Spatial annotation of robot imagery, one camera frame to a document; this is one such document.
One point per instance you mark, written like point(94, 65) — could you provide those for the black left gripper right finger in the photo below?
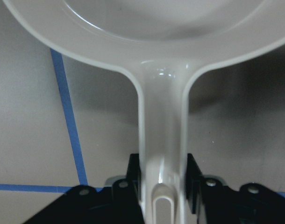
point(214, 202)

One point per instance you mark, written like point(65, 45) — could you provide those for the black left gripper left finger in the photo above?
point(83, 204)

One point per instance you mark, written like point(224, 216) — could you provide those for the beige plastic dustpan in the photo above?
point(162, 46)

